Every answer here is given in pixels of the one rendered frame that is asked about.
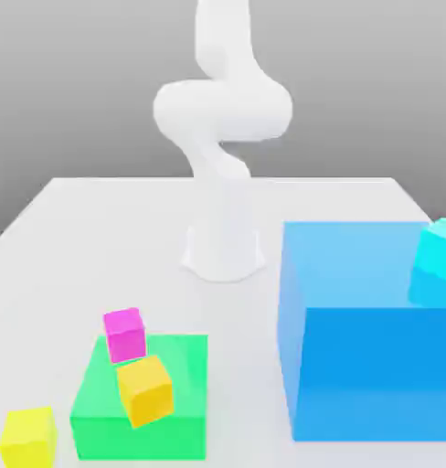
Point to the small orange cube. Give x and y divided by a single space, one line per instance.
146 393

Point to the small cyan cube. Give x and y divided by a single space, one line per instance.
437 263

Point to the large blue box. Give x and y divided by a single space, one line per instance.
373 365

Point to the small magenta cube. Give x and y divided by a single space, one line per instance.
126 338

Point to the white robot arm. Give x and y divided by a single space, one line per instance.
223 109

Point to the large green box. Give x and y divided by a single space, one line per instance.
142 440

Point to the small yellow cube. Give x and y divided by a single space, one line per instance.
27 438

